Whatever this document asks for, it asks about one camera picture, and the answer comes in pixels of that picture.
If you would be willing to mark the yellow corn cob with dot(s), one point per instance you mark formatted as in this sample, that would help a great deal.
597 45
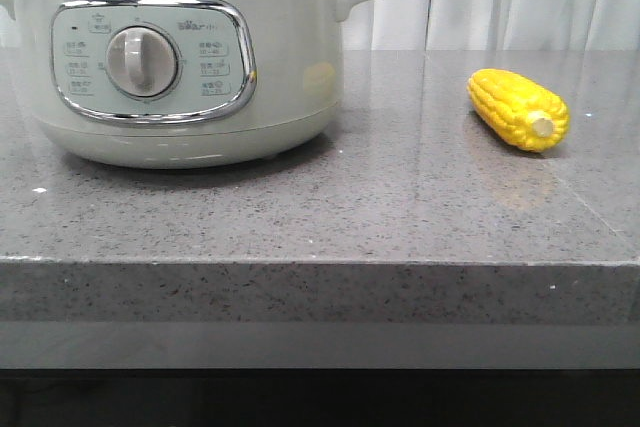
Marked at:
521 112

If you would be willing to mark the pale green electric cooking pot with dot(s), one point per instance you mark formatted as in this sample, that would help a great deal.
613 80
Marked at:
173 84

